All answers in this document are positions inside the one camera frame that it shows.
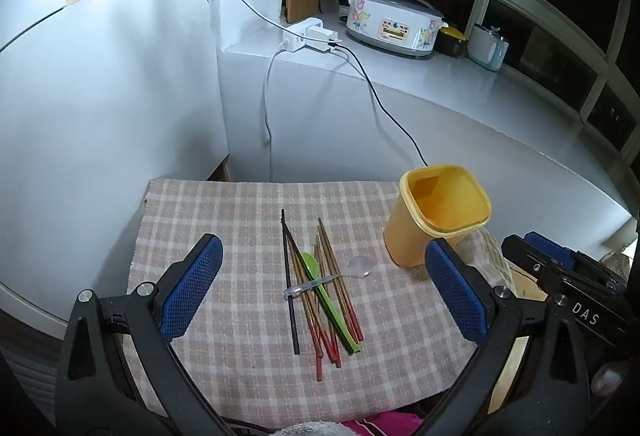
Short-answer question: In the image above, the black power cable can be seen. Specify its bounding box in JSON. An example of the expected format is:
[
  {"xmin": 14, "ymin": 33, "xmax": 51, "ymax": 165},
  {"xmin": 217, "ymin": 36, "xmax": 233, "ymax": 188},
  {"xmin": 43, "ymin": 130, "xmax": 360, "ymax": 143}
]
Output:
[{"xmin": 330, "ymin": 42, "xmax": 429, "ymax": 167}]

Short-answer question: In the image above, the green plastic spoon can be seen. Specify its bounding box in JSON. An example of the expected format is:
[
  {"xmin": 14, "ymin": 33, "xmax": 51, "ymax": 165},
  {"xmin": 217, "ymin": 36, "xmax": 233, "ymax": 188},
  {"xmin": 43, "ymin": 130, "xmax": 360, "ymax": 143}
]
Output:
[{"xmin": 299, "ymin": 251, "xmax": 362, "ymax": 358}]

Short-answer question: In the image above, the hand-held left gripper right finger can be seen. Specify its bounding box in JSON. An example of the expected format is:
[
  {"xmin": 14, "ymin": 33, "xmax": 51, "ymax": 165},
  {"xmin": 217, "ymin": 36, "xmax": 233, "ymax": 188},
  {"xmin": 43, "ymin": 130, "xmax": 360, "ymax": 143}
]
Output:
[{"xmin": 415, "ymin": 238, "xmax": 593, "ymax": 436}]

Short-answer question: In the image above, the pink plaid cloth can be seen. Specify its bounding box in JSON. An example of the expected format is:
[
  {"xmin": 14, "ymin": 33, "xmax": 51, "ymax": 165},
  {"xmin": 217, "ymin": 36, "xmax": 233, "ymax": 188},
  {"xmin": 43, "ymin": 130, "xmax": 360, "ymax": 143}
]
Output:
[{"xmin": 125, "ymin": 178, "xmax": 501, "ymax": 422}]

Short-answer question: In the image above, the yellow plastic container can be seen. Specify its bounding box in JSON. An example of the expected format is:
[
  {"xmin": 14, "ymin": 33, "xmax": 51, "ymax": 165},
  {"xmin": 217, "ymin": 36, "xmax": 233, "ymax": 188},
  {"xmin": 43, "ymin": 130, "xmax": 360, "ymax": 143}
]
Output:
[{"xmin": 384, "ymin": 165, "xmax": 492, "ymax": 269}]

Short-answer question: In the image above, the clear plastic spoon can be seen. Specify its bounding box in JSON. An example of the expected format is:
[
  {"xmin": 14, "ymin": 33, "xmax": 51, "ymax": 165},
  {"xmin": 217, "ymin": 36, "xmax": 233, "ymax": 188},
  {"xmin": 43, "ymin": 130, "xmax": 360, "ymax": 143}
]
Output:
[{"xmin": 283, "ymin": 256, "xmax": 374, "ymax": 301}]

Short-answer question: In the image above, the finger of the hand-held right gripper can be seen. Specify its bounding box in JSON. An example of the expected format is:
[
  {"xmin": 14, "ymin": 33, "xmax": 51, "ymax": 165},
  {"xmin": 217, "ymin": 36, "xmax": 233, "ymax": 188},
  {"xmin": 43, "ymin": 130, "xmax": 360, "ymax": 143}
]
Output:
[
  {"xmin": 524, "ymin": 231, "xmax": 628, "ymax": 289},
  {"xmin": 501, "ymin": 235, "xmax": 571, "ymax": 297}
]

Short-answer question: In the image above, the yellow and black pot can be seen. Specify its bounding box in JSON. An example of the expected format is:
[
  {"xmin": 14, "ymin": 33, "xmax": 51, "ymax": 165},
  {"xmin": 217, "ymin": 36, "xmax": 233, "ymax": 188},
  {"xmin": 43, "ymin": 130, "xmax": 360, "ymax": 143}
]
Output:
[{"xmin": 434, "ymin": 26, "xmax": 470, "ymax": 58}]

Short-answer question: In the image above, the white power strip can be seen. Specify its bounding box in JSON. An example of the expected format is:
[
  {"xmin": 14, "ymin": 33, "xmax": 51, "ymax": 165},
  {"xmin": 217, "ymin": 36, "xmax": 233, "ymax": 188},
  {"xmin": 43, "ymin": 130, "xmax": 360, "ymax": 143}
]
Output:
[{"xmin": 282, "ymin": 18, "xmax": 338, "ymax": 52}]

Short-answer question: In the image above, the beige lace cloth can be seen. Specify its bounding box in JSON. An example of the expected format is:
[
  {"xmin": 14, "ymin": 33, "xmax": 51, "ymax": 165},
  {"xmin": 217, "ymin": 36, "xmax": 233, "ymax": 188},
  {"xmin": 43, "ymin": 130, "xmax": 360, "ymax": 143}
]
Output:
[{"xmin": 600, "ymin": 220, "xmax": 638, "ymax": 269}]

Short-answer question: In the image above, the brown wooden shelf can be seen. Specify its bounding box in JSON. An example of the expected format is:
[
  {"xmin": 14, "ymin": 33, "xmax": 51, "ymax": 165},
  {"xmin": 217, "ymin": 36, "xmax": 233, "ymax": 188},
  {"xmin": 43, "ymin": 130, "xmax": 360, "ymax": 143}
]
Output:
[{"xmin": 206, "ymin": 154, "xmax": 232, "ymax": 183}]

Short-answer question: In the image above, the clear plastic bag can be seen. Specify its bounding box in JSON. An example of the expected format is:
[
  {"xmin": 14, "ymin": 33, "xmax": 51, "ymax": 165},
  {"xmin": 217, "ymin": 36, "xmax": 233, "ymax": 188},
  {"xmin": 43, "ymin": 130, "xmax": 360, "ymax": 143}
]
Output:
[{"xmin": 459, "ymin": 227, "xmax": 516, "ymax": 297}]

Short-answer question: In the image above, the white power cable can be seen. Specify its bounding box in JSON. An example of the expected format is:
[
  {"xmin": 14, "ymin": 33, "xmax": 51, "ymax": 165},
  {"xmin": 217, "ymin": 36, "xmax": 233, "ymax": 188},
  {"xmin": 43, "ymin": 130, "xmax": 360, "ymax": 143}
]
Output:
[{"xmin": 262, "ymin": 42, "xmax": 289, "ymax": 181}]

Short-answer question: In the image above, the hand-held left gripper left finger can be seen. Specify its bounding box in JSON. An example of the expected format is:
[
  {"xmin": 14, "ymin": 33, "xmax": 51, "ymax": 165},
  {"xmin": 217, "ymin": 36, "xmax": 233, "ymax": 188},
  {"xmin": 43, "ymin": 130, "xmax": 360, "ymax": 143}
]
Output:
[{"xmin": 54, "ymin": 233, "xmax": 226, "ymax": 436}]

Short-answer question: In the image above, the thin white cable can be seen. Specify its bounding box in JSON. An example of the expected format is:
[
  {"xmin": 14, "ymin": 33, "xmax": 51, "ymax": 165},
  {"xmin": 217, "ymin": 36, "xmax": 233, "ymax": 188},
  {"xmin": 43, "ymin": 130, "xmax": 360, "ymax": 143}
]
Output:
[{"xmin": 217, "ymin": 0, "xmax": 296, "ymax": 32}]

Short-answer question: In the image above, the white floral slow cooker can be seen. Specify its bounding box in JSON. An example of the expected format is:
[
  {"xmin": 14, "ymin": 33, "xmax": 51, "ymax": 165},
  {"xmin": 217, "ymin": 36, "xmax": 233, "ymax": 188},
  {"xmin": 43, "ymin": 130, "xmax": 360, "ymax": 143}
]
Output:
[{"xmin": 341, "ymin": 0, "xmax": 447, "ymax": 61}]

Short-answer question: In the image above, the white and blue mug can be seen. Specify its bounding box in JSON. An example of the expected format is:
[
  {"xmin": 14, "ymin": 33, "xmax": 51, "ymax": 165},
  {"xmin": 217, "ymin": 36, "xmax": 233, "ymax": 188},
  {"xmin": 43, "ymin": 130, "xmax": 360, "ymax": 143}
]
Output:
[{"xmin": 467, "ymin": 23, "xmax": 510, "ymax": 72}]

